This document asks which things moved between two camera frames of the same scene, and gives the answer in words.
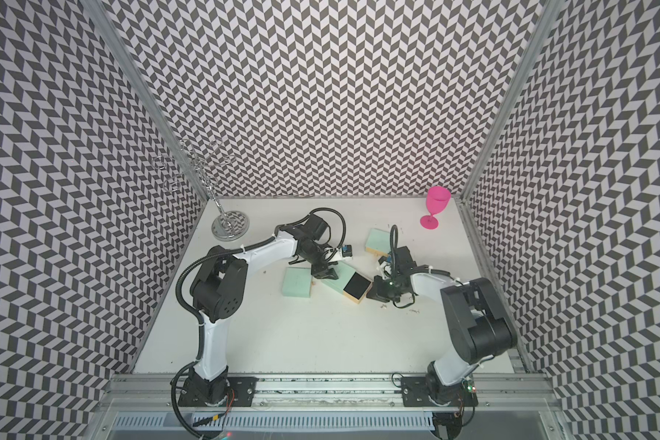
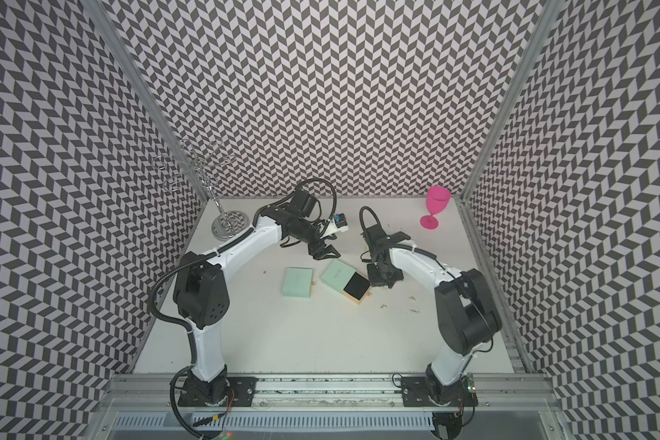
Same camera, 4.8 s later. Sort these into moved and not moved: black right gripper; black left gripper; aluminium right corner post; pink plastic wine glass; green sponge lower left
Moved: black right gripper; black left gripper
Not moved: green sponge lower left; aluminium right corner post; pink plastic wine glass
